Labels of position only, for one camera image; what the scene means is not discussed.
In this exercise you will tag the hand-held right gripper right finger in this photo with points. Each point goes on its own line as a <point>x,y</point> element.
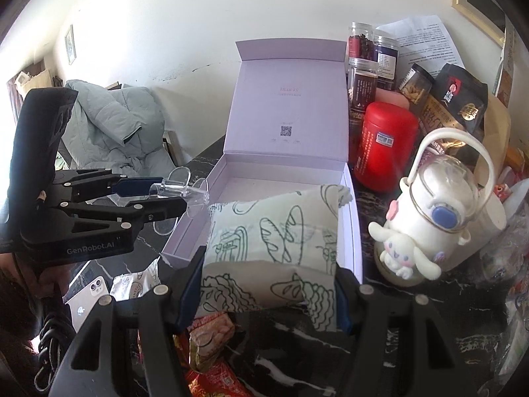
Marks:
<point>343,302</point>

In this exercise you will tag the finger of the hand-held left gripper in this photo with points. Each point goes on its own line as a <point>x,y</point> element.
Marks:
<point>140,187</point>
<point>165,209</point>

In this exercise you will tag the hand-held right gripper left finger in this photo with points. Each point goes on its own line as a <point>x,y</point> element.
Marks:
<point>190,289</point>

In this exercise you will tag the clear plastic piece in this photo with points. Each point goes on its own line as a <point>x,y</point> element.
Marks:
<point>194,194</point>

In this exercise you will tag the brown snack packet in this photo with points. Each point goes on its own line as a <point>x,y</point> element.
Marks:
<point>208,335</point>

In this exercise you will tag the silver green snack packet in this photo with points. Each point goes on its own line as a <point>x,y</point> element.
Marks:
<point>132,287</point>

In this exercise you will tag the plain red snack packet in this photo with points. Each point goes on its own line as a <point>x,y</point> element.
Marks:
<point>215,382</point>

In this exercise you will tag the lavender gift box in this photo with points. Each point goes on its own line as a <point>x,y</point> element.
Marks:
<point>285,103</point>

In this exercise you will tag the person's left hand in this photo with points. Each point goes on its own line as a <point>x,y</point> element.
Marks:
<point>45,279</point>

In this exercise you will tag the beige tote bag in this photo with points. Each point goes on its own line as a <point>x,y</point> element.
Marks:
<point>35,78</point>

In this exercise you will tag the grey-green puffer jacket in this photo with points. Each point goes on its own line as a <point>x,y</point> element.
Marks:
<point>107,120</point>

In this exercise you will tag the white smartphone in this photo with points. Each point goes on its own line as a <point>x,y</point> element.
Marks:
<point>89,297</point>

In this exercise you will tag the white cartoon water bottle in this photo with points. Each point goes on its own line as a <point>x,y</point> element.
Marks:
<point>434,198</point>

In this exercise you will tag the red tea canister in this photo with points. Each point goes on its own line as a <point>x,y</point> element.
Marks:
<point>384,149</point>

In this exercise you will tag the clear plastic bag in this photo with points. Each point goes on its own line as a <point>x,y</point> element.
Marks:
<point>508,248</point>

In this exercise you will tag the black gold cereal bag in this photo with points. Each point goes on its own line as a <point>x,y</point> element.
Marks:
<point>434,118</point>

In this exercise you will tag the pink box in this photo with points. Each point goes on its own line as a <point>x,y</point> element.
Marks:
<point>392,97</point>

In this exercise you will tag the clear jar with dark label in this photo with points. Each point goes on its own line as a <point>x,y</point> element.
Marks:
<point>361,84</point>

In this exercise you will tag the black-lidded snack jar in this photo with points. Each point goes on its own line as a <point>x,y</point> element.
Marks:
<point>415,87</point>

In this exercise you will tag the brown paper bag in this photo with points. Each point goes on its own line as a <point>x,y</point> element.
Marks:
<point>502,132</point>

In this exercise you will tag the black foil bag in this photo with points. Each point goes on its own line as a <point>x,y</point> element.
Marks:
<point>461,95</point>

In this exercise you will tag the clear jar with purple label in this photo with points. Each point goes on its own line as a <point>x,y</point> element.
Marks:
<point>386,56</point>

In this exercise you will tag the clear jar of red berries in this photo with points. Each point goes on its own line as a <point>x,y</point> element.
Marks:
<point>359,43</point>

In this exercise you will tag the printed paper sheet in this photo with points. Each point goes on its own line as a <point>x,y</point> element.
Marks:
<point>425,45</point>

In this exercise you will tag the hanging paper scroll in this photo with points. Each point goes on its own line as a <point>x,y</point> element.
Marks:
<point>506,70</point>

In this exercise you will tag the small wall picture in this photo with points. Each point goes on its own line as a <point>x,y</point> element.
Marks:
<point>70,45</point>

